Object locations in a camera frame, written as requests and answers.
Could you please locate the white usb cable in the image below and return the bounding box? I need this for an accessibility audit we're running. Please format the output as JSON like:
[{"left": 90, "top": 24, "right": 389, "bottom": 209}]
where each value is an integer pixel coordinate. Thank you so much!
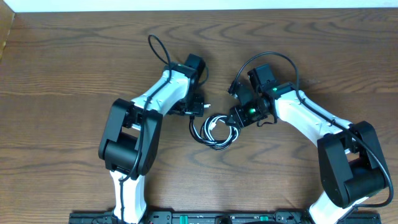
[{"left": 203, "top": 103, "right": 239, "bottom": 147}]

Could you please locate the black usb cable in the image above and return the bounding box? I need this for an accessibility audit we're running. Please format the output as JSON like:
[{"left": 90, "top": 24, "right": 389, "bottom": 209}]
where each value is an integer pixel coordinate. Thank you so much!
[{"left": 188, "top": 114, "right": 241, "bottom": 151}]

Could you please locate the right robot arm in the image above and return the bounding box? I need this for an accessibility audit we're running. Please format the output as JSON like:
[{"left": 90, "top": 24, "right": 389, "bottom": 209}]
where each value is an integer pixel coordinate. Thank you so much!
[{"left": 228, "top": 64, "right": 394, "bottom": 223}]

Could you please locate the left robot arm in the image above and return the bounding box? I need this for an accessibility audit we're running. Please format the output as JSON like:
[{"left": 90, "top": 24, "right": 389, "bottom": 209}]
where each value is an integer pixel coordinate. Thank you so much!
[{"left": 98, "top": 54, "right": 206, "bottom": 223}]

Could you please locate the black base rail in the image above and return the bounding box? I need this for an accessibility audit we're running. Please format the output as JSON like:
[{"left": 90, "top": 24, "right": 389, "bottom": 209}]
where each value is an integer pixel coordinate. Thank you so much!
[{"left": 68, "top": 210, "right": 382, "bottom": 224}]

